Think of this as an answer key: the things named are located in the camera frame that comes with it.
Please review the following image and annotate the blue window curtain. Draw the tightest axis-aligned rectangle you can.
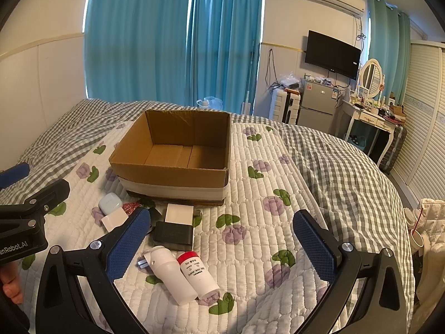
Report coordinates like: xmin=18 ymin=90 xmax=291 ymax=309
xmin=84 ymin=0 xmax=263 ymax=113

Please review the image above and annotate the white bottle red cap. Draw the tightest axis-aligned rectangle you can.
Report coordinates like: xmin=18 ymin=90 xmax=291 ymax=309
xmin=177 ymin=251 xmax=219 ymax=300

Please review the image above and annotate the white rectangular box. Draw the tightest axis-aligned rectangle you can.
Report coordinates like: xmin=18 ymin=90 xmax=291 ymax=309
xmin=164 ymin=203 xmax=194 ymax=225

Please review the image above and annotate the grey checkered duvet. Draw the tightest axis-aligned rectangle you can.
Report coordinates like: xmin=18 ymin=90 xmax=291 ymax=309
xmin=0 ymin=98 xmax=416 ymax=334

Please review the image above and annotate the white louvered wardrobe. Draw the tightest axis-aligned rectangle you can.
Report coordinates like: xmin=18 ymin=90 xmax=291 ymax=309
xmin=391 ymin=41 xmax=444 ymax=201

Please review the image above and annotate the red patterned pouch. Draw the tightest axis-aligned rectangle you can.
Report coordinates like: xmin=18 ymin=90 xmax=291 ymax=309
xmin=122 ymin=201 xmax=142 ymax=216

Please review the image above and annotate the black wall television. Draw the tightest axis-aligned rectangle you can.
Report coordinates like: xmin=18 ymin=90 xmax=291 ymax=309
xmin=305 ymin=30 xmax=361 ymax=80

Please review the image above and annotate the open brown cardboard box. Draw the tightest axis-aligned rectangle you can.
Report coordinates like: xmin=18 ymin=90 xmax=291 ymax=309
xmin=109 ymin=109 xmax=232 ymax=206

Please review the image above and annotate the white oval vanity mirror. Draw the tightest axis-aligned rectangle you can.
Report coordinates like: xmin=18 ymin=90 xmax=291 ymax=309
xmin=358 ymin=58 xmax=383 ymax=98

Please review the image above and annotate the clear plastic water jug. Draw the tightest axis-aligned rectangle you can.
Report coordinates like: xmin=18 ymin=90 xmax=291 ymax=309
xmin=196 ymin=97 xmax=223 ymax=111

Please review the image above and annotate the black rectangular box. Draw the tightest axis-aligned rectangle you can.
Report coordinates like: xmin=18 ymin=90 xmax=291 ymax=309
xmin=152 ymin=222 xmax=194 ymax=252

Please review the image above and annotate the person's left hand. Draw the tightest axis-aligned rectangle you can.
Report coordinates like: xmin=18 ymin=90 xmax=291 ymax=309
xmin=0 ymin=262 xmax=23 ymax=304

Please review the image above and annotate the light blue earbuds case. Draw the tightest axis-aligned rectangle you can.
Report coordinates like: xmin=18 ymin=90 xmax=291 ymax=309
xmin=98 ymin=192 xmax=123 ymax=216

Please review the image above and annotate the white suitcase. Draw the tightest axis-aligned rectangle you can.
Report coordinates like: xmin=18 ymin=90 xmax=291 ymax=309
xmin=268 ymin=88 xmax=301 ymax=125

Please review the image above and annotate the white square charger adapter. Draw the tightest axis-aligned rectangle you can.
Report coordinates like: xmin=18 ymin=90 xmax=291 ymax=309
xmin=101 ymin=207 xmax=128 ymax=232

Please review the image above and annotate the white dressing table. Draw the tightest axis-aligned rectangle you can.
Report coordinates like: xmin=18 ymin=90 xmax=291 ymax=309
xmin=341 ymin=100 xmax=397 ymax=165

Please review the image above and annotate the silver mini fridge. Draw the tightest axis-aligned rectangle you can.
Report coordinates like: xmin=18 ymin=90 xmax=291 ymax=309
xmin=297 ymin=81 xmax=339 ymax=134

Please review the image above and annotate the teal side curtain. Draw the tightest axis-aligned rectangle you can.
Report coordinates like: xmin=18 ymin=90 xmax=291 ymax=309
xmin=367 ymin=0 xmax=410 ymax=104

